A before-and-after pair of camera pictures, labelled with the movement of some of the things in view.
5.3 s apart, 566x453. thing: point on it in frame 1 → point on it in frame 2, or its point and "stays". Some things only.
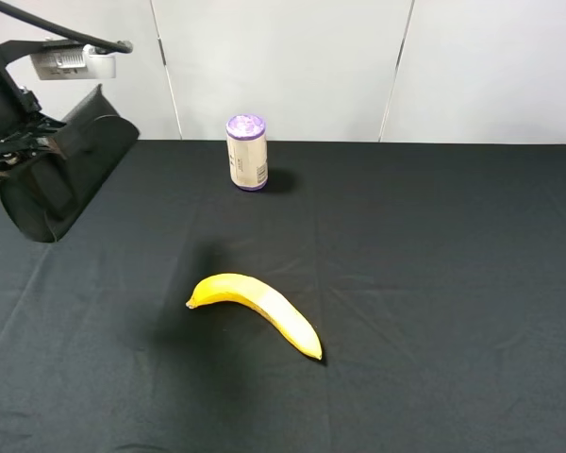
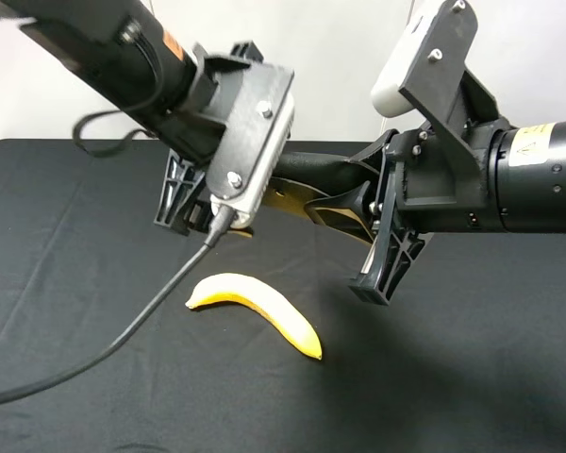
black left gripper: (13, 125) → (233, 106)
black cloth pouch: (47, 195) → (325, 189)
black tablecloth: (444, 282) stays
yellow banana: (269, 304) stays
